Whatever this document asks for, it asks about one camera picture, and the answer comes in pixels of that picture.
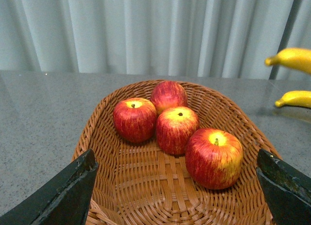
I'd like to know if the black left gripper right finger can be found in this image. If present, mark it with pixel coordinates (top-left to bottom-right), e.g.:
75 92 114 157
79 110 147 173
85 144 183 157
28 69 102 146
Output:
256 149 311 225

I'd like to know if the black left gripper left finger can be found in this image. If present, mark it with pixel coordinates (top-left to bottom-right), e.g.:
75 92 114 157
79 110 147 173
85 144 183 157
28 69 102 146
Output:
0 149 98 225

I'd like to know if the large red yellow apple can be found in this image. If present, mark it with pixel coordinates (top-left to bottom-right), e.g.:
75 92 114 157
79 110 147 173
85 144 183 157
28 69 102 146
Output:
185 128 243 190

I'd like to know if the yellow banana table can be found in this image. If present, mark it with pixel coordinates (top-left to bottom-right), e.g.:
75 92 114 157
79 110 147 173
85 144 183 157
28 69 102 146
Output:
264 48 311 74

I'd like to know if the brown wicker basket left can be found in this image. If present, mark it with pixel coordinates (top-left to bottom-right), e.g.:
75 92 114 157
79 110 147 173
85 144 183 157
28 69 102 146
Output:
73 80 277 225

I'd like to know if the yellow banana behind apple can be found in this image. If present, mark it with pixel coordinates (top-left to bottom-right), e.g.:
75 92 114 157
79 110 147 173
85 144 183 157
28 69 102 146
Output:
275 90 311 108

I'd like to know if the red apple left basket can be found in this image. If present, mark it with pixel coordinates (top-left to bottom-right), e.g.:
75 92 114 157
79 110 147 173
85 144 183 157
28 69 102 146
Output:
113 98 157 143

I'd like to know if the red apple basket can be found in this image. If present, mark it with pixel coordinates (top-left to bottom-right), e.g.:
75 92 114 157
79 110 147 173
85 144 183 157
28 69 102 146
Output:
113 98 157 143
150 81 188 115

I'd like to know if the red apple rear basket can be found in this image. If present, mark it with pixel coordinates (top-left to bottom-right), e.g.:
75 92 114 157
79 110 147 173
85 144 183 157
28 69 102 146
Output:
150 81 188 115

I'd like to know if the grey pleated curtain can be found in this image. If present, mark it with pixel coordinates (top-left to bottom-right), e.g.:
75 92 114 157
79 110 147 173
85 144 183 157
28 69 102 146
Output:
0 0 311 80

